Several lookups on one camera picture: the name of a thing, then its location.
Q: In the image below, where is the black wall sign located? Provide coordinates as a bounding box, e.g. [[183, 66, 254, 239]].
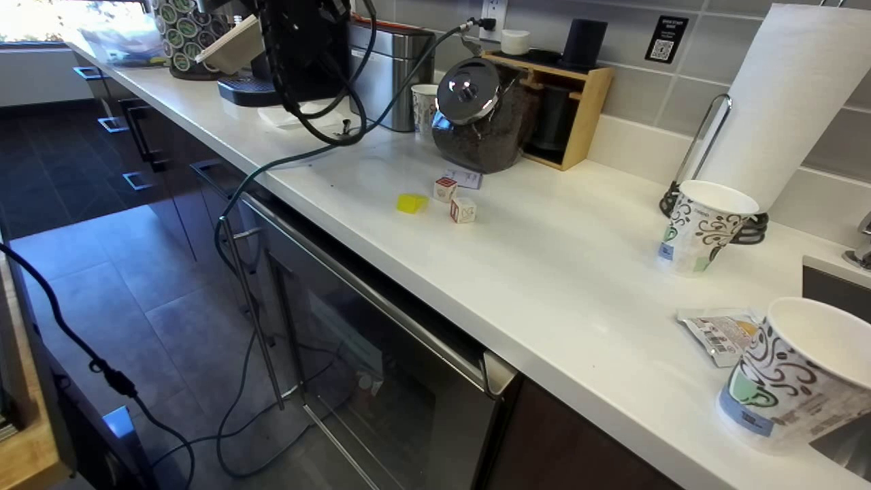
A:
[[643, 14, 691, 67]]

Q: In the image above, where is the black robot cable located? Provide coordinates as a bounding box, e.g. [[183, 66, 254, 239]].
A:
[[268, 0, 478, 150]]

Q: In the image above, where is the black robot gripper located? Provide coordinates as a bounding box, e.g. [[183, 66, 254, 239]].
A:
[[257, 0, 316, 71]]

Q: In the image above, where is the small plain white cup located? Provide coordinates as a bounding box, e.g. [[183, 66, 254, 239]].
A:
[[409, 81, 442, 141]]

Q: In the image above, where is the wooden stand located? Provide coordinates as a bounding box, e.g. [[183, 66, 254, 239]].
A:
[[0, 236, 67, 490]]

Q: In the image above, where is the glass jar with metal lid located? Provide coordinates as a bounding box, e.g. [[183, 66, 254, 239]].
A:
[[427, 56, 545, 176]]

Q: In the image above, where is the wooden countertop shelf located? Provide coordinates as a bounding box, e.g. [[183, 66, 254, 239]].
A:
[[477, 48, 617, 173]]

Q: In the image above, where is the small white wall outlet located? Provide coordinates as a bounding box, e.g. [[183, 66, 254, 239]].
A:
[[477, 0, 508, 32]]

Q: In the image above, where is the black floor cable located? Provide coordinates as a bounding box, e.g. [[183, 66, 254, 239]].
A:
[[0, 243, 199, 490]]

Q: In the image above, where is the white paper towel roll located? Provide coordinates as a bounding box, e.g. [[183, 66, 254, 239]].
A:
[[693, 3, 871, 217]]

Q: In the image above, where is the yellow sweetener packet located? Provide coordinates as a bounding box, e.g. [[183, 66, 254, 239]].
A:
[[391, 190, 432, 217]]

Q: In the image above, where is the silver foil packet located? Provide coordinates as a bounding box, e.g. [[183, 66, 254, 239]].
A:
[[673, 308, 767, 371]]

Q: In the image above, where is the black wire pod carousel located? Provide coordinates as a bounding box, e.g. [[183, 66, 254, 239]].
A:
[[149, 0, 224, 84]]

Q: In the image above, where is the silver black Keurig coffee machine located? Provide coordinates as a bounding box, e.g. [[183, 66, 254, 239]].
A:
[[214, 0, 357, 109]]

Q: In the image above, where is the glass door undercounter fridge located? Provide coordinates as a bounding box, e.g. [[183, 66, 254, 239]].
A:
[[240, 190, 521, 490]]

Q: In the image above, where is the small white container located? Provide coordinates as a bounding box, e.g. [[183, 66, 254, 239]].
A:
[[496, 26, 534, 56]]

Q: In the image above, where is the small creamer cup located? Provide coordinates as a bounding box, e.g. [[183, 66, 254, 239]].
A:
[[429, 173, 461, 205], [446, 194, 478, 227]]

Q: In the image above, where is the black mug in shelf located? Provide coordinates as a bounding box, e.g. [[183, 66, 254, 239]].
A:
[[522, 81, 579, 169]]

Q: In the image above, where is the stainless steel box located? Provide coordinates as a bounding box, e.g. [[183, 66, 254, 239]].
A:
[[348, 14, 438, 137]]

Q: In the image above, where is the black box on shelf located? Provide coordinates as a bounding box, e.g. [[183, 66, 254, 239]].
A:
[[560, 17, 610, 73]]

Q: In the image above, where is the patterned paper cup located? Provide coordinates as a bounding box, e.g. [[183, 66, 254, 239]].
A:
[[717, 293, 871, 448], [654, 176, 766, 277]]

